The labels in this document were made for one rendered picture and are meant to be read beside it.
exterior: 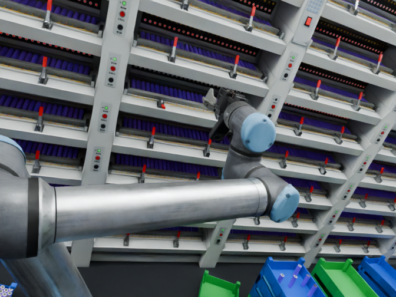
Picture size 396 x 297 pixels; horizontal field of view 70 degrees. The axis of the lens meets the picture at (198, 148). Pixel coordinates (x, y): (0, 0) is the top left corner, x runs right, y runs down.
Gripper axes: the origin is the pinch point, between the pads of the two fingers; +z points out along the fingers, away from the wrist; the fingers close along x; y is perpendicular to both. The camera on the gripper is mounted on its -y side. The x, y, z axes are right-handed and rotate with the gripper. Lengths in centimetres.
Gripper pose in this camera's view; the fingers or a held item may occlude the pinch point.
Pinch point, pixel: (214, 103)
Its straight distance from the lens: 104.5
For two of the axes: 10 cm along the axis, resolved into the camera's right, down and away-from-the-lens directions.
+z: -2.4, -4.1, 8.8
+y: 3.2, -8.9, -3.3
